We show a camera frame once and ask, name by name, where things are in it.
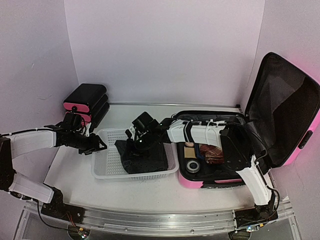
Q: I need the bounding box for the black pink drawer organizer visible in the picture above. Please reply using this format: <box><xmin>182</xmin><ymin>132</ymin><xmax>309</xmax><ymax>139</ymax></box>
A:
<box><xmin>63</xmin><ymin>83</ymin><xmax>110</xmax><ymax>133</ymax></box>

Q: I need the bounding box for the round pink compact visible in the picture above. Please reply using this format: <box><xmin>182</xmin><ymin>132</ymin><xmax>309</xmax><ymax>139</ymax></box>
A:
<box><xmin>185</xmin><ymin>142</ymin><xmax>195</xmax><ymax>148</ymax></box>

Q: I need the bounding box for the black dotted garment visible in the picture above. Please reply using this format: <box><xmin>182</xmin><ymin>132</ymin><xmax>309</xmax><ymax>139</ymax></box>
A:
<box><xmin>114</xmin><ymin>139</ymin><xmax>169</xmax><ymax>174</ymax></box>

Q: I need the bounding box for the small green circuit board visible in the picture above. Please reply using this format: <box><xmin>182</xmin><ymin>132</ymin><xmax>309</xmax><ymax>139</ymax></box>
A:
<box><xmin>77</xmin><ymin>227</ymin><xmax>90</xmax><ymax>240</ymax></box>

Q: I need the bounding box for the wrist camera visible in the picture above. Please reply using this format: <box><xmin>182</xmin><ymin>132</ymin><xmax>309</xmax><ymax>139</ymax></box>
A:
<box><xmin>125</xmin><ymin>125</ymin><xmax>136</xmax><ymax>140</ymax></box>
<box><xmin>79</xmin><ymin>122</ymin><xmax>91</xmax><ymax>137</ymax></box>

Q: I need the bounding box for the white plastic mesh basket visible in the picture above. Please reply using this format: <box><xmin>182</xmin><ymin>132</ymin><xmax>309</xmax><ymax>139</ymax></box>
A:
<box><xmin>91</xmin><ymin>128</ymin><xmax>179</xmax><ymax>182</ymax></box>

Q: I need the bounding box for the red brown patterned garment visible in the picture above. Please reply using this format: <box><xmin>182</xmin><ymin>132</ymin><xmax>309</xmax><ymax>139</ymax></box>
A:
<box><xmin>199</xmin><ymin>144</ymin><xmax>225</xmax><ymax>165</ymax></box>

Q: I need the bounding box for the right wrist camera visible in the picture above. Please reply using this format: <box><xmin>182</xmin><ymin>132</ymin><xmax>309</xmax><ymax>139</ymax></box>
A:
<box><xmin>125</xmin><ymin>125</ymin><xmax>136</xmax><ymax>140</ymax></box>

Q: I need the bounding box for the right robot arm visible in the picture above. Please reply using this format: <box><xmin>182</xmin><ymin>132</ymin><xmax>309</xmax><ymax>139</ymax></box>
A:
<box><xmin>123</xmin><ymin>110</ymin><xmax>280</xmax><ymax>228</ymax></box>

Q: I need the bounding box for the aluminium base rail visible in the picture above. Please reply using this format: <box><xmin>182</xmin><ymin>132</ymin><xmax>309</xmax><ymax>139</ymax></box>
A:
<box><xmin>14</xmin><ymin>189</ymin><xmax>301</xmax><ymax>240</ymax></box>

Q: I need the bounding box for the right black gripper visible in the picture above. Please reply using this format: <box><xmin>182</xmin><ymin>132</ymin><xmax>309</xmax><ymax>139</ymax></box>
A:
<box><xmin>123</xmin><ymin>131</ymin><xmax>155</xmax><ymax>161</ymax></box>

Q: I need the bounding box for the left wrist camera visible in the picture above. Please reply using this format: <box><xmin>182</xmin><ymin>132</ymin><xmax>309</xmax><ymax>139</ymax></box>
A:
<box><xmin>79</xmin><ymin>122</ymin><xmax>91</xmax><ymax>137</ymax></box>

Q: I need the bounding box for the blue folded item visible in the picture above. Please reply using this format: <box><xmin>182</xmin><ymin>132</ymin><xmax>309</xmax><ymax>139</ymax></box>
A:
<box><xmin>194</xmin><ymin>143</ymin><xmax>205</xmax><ymax>161</ymax></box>

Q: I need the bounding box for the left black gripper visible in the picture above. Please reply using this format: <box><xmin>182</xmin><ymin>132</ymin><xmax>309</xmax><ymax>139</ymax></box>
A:
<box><xmin>66</xmin><ymin>131</ymin><xmax>108</xmax><ymax>156</ymax></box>

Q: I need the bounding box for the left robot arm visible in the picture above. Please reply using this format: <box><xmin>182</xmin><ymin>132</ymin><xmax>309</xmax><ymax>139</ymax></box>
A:
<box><xmin>0</xmin><ymin>113</ymin><xmax>107</xmax><ymax>224</ymax></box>

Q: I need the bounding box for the round black tin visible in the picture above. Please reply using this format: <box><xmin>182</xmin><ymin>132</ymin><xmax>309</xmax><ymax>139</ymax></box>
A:
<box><xmin>185</xmin><ymin>159</ymin><xmax>201</xmax><ymax>174</ymax></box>

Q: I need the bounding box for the pink hard-shell suitcase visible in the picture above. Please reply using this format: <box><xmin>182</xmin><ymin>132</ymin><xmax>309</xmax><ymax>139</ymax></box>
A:
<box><xmin>178</xmin><ymin>52</ymin><xmax>320</xmax><ymax>173</ymax></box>

